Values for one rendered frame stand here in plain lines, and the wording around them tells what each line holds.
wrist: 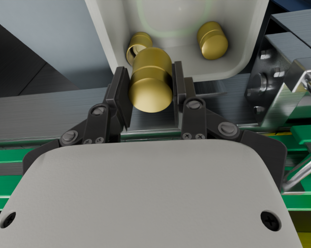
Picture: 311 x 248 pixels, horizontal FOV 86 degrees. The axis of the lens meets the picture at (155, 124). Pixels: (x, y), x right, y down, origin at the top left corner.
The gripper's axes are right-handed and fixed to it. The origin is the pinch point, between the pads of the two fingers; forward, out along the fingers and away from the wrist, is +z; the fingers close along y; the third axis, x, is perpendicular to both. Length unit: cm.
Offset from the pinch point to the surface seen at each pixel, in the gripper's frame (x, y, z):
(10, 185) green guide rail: -14.0, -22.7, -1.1
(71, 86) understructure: -33, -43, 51
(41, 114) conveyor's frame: -12.1, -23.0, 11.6
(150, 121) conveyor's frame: -11.6, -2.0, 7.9
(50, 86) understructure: -34, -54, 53
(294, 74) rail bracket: -2.0, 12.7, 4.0
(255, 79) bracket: -6.2, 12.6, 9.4
